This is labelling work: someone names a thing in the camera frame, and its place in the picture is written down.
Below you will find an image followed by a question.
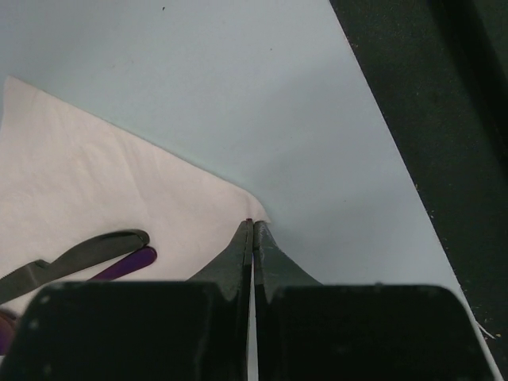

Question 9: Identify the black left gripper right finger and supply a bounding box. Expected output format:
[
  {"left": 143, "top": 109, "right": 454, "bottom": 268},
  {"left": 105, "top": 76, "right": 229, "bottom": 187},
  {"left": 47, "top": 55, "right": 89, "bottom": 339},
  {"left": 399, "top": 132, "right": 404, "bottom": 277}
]
[{"left": 253, "top": 221, "right": 495, "bottom": 380}]

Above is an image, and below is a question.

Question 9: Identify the black plastic knife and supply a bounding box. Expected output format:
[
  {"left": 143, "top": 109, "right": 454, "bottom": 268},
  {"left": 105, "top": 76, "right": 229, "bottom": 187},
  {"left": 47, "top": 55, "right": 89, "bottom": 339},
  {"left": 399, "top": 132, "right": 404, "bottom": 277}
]
[{"left": 1, "top": 229, "right": 150, "bottom": 304}]

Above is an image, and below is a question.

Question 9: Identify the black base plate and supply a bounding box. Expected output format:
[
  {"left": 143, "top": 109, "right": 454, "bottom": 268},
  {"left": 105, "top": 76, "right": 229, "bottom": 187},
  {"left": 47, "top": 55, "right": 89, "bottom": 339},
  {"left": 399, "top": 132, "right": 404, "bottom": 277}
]
[{"left": 332, "top": 1, "right": 507, "bottom": 375}]

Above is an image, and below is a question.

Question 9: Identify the white paper napkin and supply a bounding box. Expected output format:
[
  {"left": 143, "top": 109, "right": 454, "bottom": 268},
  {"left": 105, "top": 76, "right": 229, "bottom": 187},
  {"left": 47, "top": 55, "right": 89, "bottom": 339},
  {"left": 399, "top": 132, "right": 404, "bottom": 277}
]
[{"left": 0, "top": 75, "right": 275, "bottom": 318}]

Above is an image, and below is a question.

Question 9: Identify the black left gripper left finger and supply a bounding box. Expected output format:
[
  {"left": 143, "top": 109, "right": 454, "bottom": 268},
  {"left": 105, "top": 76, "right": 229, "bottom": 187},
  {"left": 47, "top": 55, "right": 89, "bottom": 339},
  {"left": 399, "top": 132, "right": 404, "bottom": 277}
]
[{"left": 1, "top": 220, "right": 254, "bottom": 380}]

